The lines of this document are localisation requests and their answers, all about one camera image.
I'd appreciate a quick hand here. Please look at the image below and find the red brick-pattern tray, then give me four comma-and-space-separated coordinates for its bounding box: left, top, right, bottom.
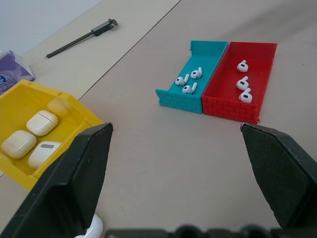
202, 41, 278, 124

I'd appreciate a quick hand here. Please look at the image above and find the teal brick-pattern tray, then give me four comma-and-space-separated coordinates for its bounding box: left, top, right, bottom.
155, 40, 230, 115

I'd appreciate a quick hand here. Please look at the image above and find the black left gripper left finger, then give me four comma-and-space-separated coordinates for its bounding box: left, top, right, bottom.
0, 122, 114, 238

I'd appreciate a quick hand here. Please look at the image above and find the purple tissue pack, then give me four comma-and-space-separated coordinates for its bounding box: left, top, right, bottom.
0, 50, 35, 96

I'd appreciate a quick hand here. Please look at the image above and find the white earbud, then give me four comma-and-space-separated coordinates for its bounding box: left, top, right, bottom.
235, 76, 250, 90
190, 66, 203, 79
182, 82, 198, 95
238, 88, 254, 103
236, 59, 249, 73
175, 73, 190, 87

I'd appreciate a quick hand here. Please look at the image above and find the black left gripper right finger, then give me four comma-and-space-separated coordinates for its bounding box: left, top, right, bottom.
240, 122, 317, 230

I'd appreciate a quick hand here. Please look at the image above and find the yellow plastic tray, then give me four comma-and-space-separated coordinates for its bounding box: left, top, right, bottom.
0, 79, 104, 191

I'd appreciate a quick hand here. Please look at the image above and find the black vernier caliper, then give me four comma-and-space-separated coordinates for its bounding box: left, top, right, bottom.
45, 18, 119, 60

